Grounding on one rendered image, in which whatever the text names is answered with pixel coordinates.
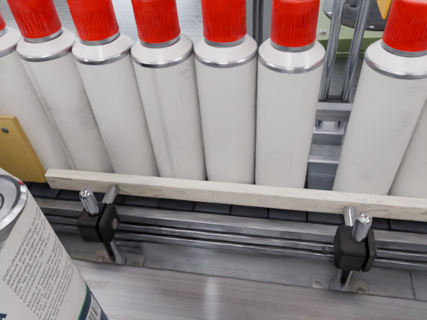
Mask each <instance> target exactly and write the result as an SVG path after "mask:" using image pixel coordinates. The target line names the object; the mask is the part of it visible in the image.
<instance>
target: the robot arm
mask: <svg viewBox="0 0 427 320"><path fill-rule="evenodd" d="M392 1H393V0H391V2H390V7H389V9H388V13H387V15H386V19H383V18H382V15H381V12H380V9H379V6H378V3H377V0H372V2H371V5H370V11H369V16H368V19H367V23H368V24H386V22H387V19H388V15H389V12H390V8H391V4H392ZM359 4H360V0H346V3H345V7H344V13H343V17H344V18H347V19H348V20H352V21H356V17H357V14H358V8H359Z"/></svg>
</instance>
